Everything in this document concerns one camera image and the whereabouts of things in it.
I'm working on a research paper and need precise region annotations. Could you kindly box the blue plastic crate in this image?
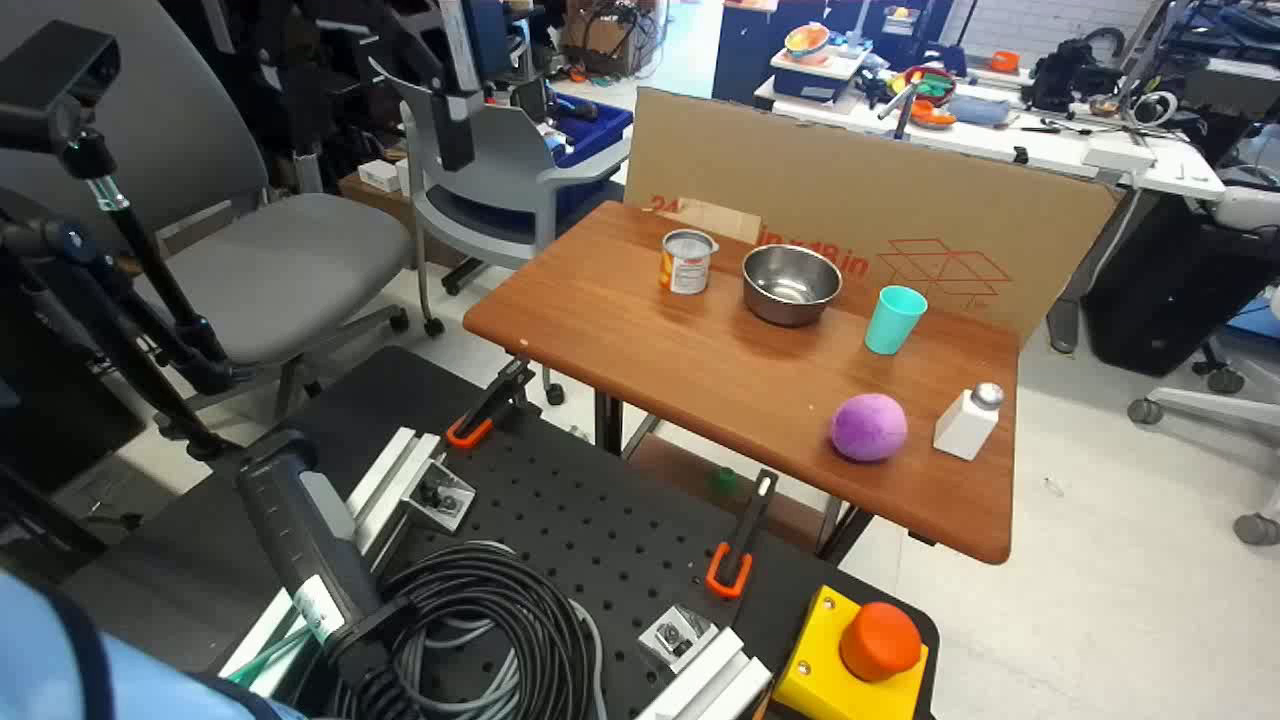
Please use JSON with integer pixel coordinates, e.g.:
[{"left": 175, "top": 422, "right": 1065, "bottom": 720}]
[{"left": 537, "top": 92, "right": 635, "bottom": 171}]

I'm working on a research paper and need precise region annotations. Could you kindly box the purple plush ball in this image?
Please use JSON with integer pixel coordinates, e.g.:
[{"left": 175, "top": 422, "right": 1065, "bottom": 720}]
[{"left": 826, "top": 389, "right": 912, "bottom": 468}]

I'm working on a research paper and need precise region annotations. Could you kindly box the aluminium rail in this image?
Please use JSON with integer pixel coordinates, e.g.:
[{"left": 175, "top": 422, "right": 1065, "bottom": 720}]
[
  {"left": 217, "top": 422, "right": 448, "bottom": 694},
  {"left": 635, "top": 616, "right": 775, "bottom": 720}
]

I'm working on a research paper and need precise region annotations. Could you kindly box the wooden table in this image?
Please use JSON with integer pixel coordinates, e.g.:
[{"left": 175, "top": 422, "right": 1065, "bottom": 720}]
[{"left": 459, "top": 196, "right": 1026, "bottom": 568}]

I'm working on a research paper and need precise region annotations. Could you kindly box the black clamp with orange handle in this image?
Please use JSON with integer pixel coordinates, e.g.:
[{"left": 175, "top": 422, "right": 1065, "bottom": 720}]
[
  {"left": 446, "top": 356, "right": 537, "bottom": 455},
  {"left": 700, "top": 468, "right": 781, "bottom": 609}
]

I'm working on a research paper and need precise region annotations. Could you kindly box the steel bowl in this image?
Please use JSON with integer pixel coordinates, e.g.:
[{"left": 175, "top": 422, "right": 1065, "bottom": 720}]
[{"left": 738, "top": 240, "right": 847, "bottom": 326}]

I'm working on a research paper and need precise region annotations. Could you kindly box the light blue cloth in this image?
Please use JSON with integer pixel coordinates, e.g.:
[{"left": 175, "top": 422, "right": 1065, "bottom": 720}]
[{"left": 0, "top": 563, "right": 314, "bottom": 720}]

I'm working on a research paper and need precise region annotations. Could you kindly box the black perforated board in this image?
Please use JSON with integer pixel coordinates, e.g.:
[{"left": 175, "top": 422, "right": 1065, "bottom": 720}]
[{"left": 57, "top": 344, "right": 944, "bottom": 720}]

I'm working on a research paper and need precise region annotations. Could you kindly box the tin can with fruit label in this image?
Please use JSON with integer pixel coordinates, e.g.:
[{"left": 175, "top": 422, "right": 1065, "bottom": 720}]
[{"left": 657, "top": 222, "right": 724, "bottom": 299}]

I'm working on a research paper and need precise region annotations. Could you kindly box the brown cardboard sheet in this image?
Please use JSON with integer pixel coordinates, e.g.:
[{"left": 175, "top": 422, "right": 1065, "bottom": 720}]
[{"left": 623, "top": 83, "right": 1123, "bottom": 344}]

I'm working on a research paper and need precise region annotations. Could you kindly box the black cable bundle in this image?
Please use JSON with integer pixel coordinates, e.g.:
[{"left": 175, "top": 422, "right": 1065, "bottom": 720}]
[{"left": 332, "top": 535, "right": 611, "bottom": 720}]

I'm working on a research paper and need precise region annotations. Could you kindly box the teal plastic cup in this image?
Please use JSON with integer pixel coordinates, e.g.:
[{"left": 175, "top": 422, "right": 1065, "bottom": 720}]
[{"left": 862, "top": 280, "right": 931, "bottom": 358}]

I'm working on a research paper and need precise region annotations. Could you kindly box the grey plastic chair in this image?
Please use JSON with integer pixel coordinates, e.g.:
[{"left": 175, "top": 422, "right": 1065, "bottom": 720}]
[{"left": 392, "top": 64, "right": 635, "bottom": 341}]

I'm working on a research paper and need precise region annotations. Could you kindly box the grey fabric office chair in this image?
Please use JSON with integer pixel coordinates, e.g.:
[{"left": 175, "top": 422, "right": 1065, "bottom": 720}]
[{"left": 0, "top": 0, "right": 419, "bottom": 419}]

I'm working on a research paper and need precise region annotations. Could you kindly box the white salt shaker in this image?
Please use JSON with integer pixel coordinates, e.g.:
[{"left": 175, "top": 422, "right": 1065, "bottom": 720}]
[{"left": 927, "top": 378, "right": 1009, "bottom": 462}]

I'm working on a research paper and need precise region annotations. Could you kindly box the yellow emergency stop box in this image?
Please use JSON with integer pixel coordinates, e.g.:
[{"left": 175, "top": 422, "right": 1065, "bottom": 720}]
[{"left": 769, "top": 581, "right": 935, "bottom": 720}]

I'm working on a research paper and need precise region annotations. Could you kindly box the white office chair base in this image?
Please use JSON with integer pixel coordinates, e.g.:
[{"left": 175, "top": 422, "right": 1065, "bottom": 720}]
[{"left": 1123, "top": 285, "right": 1280, "bottom": 552}]

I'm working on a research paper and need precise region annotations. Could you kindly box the tray of orange toys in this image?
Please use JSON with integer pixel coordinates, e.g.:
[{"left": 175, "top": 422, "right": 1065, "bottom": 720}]
[{"left": 773, "top": 14, "right": 874, "bottom": 88}]

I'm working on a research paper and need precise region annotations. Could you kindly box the black camera on tripod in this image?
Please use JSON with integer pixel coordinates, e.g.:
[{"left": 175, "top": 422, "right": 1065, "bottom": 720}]
[{"left": 0, "top": 14, "right": 247, "bottom": 458}]

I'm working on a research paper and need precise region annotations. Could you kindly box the white desk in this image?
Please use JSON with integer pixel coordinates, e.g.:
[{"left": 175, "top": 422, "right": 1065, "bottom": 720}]
[{"left": 753, "top": 53, "right": 1232, "bottom": 356}]

